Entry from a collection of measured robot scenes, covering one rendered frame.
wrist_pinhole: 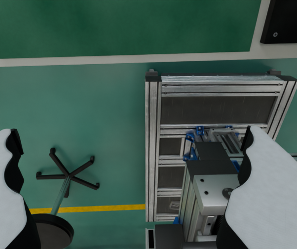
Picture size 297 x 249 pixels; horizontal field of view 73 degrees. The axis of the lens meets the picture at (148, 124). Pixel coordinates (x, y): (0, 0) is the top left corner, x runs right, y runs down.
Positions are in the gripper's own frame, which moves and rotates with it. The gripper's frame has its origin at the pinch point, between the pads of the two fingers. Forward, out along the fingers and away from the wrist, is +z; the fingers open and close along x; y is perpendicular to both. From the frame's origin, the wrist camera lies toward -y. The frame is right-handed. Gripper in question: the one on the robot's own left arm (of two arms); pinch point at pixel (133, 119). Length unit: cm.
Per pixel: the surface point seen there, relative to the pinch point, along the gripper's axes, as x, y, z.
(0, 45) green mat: -32, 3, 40
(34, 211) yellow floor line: -106, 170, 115
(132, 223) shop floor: -11, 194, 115
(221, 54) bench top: 20.4, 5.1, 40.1
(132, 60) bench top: -1.6, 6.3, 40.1
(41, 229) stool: -60, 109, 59
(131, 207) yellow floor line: -11, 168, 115
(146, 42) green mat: 1.7, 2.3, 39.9
